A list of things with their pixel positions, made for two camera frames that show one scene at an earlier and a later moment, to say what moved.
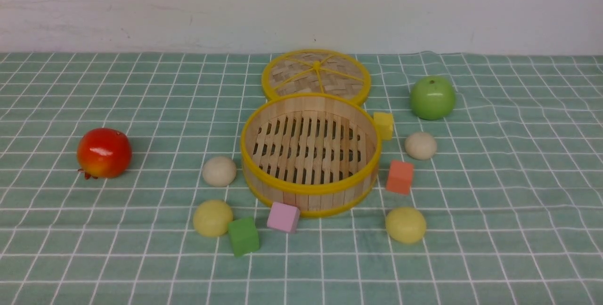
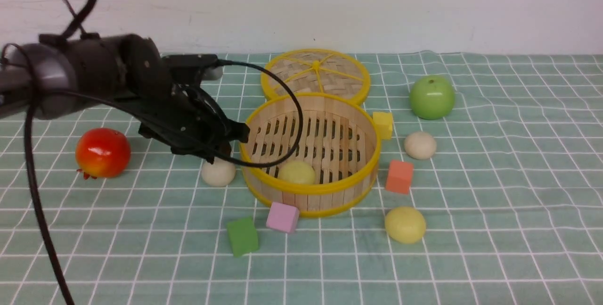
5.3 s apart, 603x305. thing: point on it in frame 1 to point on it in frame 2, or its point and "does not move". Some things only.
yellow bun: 405,225 does not move
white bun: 219,171 does not move
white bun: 420,145 does not move
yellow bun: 212,218 to 297,172
